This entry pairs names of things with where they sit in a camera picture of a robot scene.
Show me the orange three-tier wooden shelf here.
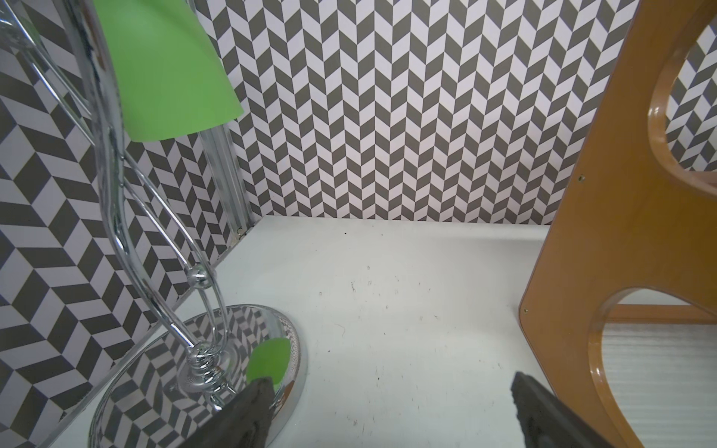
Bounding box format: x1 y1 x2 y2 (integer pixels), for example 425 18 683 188
519 1 716 447

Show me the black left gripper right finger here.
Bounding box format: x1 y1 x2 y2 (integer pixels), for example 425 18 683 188
511 371 612 448

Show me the chrome stand with green cups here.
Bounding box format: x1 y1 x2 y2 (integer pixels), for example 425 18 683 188
1 1 307 447

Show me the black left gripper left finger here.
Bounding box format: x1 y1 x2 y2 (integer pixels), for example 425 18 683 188
180 377 274 448

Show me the left metal corner post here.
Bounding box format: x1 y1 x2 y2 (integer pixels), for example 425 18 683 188
199 124 254 240

